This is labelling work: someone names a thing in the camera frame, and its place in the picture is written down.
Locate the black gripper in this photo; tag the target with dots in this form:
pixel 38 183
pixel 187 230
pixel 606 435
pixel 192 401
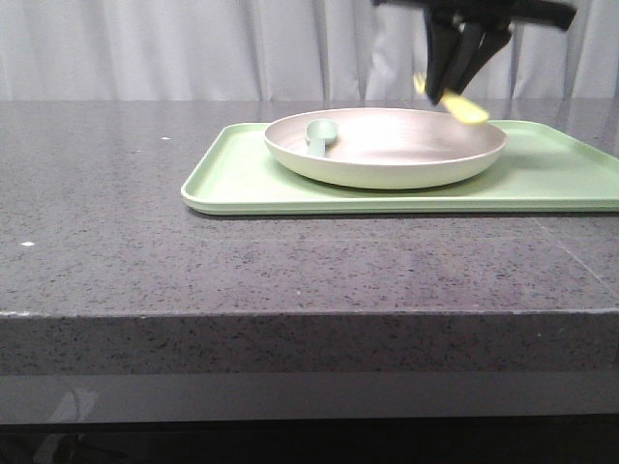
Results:
pixel 456 55

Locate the yellow plastic fork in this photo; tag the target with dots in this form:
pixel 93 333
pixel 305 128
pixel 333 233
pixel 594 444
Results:
pixel 461 108

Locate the beige round plate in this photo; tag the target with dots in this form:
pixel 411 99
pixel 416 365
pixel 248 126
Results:
pixel 387 148

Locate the light green tray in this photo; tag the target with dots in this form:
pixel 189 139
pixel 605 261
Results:
pixel 542 170

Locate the pale green spoon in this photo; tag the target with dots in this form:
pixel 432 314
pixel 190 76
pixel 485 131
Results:
pixel 321 133

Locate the grey curtain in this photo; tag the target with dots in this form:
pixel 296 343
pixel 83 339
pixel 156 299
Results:
pixel 209 51

